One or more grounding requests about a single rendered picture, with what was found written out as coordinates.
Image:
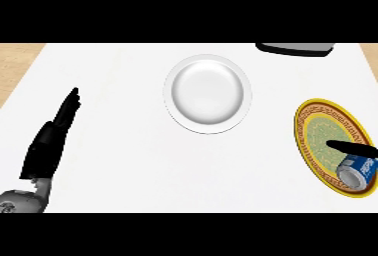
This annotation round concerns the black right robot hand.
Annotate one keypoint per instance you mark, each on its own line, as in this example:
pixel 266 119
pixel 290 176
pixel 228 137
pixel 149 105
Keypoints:
pixel 352 147

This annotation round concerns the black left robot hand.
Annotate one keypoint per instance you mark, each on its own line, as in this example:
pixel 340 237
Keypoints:
pixel 46 146

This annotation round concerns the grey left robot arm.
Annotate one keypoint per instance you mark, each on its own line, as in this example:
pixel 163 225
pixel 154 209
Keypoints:
pixel 24 198

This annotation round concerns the blue and silver can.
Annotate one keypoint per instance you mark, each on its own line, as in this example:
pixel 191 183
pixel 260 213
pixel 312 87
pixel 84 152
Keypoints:
pixel 358 171

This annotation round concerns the yellow patterned plate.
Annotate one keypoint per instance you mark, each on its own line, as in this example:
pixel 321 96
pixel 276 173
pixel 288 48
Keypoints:
pixel 319 133

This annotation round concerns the white plate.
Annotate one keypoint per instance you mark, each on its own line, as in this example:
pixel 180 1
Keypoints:
pixel 207 94

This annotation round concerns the grey and black appliance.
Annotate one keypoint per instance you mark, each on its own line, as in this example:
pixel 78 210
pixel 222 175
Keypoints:
pixel 296 48

